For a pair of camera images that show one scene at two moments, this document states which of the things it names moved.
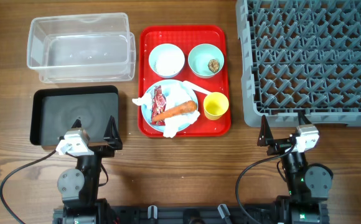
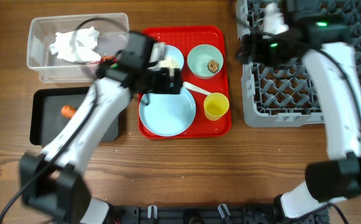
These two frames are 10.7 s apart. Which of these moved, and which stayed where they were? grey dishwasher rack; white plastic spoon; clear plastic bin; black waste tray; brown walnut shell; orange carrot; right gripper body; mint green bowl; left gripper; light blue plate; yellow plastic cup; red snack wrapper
Moved: right gripper body; orange carrot; left gripper; red snack wrapper
Stayed: clear plastic bin; mint green bowl; brown walnut shell; light blue plate; grey dishwasher rack; yellow plastic cup; white plastic spoon; black waste tray
